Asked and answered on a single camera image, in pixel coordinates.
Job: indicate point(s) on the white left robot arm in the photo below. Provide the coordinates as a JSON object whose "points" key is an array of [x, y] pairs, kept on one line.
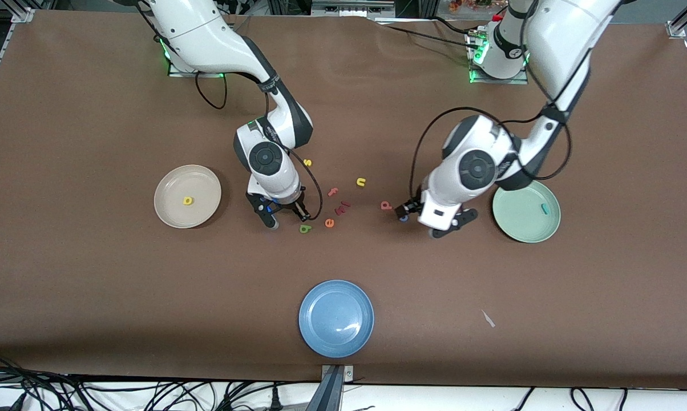
{"points": [[560, 34]]}

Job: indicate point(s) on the silver power strip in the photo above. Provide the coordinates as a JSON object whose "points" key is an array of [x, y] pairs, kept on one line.
{"points": [[352, 8]]}

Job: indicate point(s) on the pink letter p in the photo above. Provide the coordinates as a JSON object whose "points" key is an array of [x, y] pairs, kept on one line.
{"points": [[386, 205]]}

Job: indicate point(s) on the green letter b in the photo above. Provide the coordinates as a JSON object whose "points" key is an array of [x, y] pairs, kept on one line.
{"points": [[304, 229]]}

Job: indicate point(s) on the pale green plate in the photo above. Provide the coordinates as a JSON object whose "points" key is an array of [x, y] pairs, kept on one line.
{"points": [[526, 220]]}

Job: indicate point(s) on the black power plug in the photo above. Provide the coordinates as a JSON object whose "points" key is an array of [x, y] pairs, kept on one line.
{"points": [[275, 399]]}

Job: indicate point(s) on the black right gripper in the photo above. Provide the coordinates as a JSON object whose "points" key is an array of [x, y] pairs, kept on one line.
{"points": [[289, 206]]}

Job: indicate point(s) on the blue plate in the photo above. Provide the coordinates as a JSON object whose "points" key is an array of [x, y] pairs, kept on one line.
{"points": [[336, 318]]}

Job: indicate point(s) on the white paper scrap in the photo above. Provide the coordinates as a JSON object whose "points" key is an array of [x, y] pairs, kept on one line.
{"points": [[488, 318]]}

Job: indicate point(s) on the dark aluminium mounting bar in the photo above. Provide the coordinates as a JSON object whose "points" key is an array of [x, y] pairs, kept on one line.
{"points": [[327, 397]]}

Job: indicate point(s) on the orange artificial flowers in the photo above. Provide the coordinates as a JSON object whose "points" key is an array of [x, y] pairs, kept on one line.
{"points": [[469, 4]]}

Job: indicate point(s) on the grey metal clamp bracket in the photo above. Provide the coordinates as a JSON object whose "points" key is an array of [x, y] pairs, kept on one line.
{"points": [[348, 374]]}

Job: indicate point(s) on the pink letter f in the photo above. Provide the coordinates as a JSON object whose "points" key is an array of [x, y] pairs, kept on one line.
{"points": [[333, 192]]}

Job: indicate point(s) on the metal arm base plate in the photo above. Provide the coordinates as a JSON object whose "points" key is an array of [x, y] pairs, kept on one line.
{"points": [[497, 81], [184, 72]]}

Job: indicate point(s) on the beige brown plate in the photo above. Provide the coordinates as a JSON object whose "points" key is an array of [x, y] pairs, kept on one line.
{"points": [[172, 182]]}

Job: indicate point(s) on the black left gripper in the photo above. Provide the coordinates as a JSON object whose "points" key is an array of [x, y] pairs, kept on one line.
{"points": [[410, 208]]}

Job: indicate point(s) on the brown table cover sheet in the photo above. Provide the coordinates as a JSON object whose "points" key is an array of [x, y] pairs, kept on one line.
{"points": [[92, 285]]}

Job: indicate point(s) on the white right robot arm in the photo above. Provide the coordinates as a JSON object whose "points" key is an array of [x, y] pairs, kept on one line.
{"points": [[206, 34]]}

